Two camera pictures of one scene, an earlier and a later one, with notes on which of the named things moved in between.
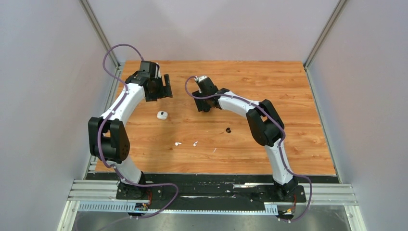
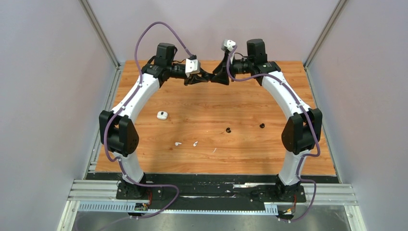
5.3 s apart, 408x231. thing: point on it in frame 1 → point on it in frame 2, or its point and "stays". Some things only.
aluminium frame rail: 339,194 stays
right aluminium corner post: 329,23 stays
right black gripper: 202,105 → 222,75
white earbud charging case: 162,115 stays
